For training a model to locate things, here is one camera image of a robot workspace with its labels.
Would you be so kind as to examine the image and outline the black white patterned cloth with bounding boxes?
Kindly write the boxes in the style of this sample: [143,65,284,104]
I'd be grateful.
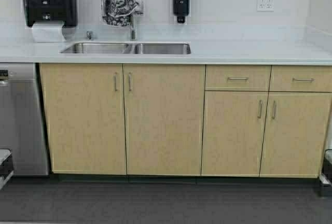
[102,0,142,27]

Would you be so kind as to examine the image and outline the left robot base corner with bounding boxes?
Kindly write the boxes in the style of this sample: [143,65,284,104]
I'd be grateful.
[1,149,14,189]

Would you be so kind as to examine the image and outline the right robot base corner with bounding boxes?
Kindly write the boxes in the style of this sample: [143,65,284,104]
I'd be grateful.
[319,149,331,197]

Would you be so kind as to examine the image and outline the right sink cabinet door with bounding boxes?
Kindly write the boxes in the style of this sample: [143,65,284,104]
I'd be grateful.
[123,64,205,176]

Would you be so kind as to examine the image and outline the sink cabinet door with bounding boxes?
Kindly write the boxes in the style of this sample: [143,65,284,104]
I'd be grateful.
[123,64,205,176]
[39,63,127,175]

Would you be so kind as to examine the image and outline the left wooden drawer front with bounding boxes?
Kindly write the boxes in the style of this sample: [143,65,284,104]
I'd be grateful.
[205,65,271,91]

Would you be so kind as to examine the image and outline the wooden drawer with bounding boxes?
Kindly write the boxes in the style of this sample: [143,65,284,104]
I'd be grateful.
[270,65,331,92]
[205,65,271,91]

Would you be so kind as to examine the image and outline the left lower cabinet door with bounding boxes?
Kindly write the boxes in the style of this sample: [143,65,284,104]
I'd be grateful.
[201,91,268,177]

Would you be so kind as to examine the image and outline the left sink cabinet door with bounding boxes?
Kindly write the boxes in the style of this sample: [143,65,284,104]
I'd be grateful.
[39,63,127,175]

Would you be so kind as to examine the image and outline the stainless steel double sink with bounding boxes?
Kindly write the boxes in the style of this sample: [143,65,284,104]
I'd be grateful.
[61,43,191,55]

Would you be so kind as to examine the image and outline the small chrome counter fixture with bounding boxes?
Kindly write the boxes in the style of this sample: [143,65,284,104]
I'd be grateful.
[86,31,93,40]

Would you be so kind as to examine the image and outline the right wooden drawer front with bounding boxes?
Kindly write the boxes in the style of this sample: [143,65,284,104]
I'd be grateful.
[270,65,331,92]

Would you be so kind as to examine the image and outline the right lower cabinet door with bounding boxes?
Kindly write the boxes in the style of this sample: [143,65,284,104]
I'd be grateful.
[260,92,331,178]

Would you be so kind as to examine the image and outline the white paper towel sheet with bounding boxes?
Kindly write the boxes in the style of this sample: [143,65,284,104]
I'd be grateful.
[31,21,66,43]

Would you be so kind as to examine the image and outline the stainless steel dishwasher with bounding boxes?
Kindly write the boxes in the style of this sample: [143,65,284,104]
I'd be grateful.
[1,63,50,177]

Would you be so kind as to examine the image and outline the white wall outlet plate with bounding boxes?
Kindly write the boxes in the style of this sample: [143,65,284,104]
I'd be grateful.
[257,0,274,12]

